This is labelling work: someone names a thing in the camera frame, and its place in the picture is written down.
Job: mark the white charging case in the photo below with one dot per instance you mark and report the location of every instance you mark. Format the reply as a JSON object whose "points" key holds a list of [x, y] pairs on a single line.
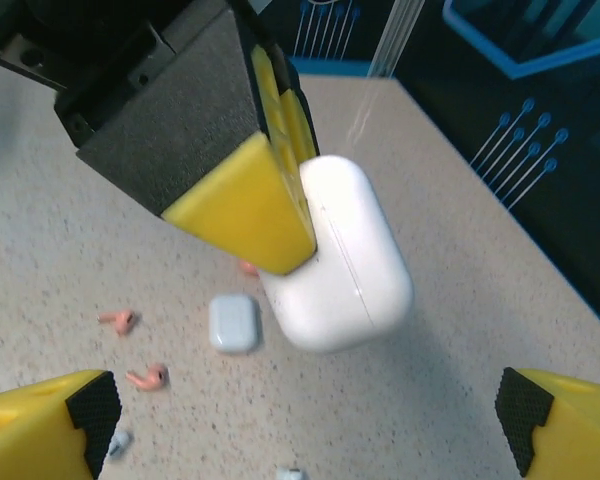
{"points": [[350, 260]]}

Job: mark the aluminium frame post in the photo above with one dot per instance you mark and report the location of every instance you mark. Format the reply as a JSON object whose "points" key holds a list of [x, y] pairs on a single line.
{"points": [[390, 40]]}

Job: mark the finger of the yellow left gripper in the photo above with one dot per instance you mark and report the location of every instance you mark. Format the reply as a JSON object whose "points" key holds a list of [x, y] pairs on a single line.
{"points": [[297, 120], [190, 150]]}

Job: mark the pink earbud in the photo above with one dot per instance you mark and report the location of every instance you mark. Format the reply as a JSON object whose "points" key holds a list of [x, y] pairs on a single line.
{"points": [[122, 321], [152, 377]]}

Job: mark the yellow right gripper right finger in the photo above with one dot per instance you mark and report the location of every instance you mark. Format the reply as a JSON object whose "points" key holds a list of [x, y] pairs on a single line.
{"points": [[580, 435]]}

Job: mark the pale blue charging case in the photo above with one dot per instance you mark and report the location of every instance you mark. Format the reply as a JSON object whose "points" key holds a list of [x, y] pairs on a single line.
{"points": [[232, 322]]}

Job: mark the white earbud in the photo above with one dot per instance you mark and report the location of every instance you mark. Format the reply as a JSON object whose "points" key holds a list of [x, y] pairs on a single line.
{"points": [[120, 442], [290, 475]]}

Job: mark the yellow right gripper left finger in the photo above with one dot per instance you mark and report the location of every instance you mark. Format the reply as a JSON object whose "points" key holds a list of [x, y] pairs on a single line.
{"points": [[25, 435]]}

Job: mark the pink charging case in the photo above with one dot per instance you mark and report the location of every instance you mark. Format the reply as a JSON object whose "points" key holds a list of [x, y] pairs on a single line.
{"points": [[249, 269]]}

